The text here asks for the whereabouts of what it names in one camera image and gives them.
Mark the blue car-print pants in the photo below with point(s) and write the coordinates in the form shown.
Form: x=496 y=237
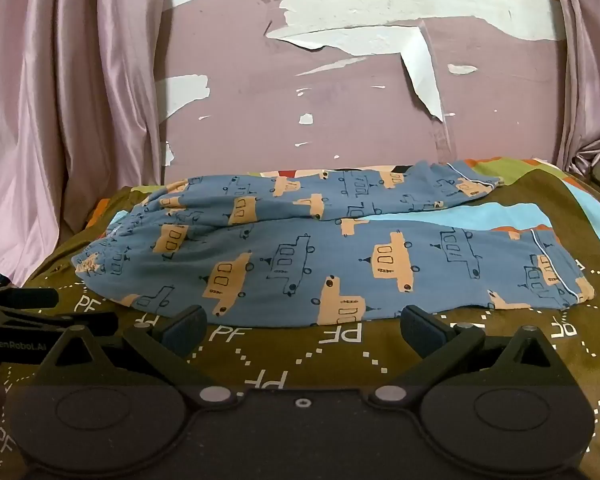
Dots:
x=300 y=255

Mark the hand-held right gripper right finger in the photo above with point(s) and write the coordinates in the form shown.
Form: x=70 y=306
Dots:
x=416 y=327

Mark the pink satin curtain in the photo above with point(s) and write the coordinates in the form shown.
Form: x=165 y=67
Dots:
x=65 y=110
x=587 y=60

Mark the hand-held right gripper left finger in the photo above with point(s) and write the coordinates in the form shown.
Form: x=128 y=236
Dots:
x=187 y=327

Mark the olive patchwork printed blanket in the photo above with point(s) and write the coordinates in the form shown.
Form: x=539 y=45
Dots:
x=290 y=355

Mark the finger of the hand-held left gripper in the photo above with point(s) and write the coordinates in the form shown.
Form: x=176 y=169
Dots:
x=25 y=298
x=97 y=322

